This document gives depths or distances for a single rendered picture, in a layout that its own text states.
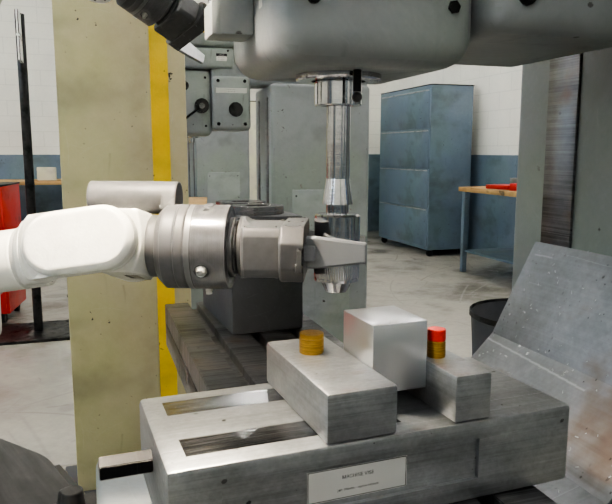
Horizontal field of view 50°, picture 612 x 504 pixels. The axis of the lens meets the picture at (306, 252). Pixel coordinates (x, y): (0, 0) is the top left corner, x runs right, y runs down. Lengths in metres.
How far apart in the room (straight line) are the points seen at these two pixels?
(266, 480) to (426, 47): 0.39
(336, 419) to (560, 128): 0.59
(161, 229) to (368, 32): 0.27
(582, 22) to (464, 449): 0.40
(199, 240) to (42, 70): 9.09
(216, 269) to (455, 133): 7.45
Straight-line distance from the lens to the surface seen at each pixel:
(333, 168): 0.67
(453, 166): 8.05
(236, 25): 0.64
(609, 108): 0.91
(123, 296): 2.41
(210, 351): 0.99
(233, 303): 1.05
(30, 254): 0.70
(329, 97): 0.66
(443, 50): 0.63
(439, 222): 8.01
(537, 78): 1.03
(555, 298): 0.93
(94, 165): 2.36
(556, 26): 0.67
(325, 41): 0.58
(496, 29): 0.65
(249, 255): 0.65
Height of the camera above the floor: 1.23
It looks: 9 degrees down
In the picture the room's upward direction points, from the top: straight up
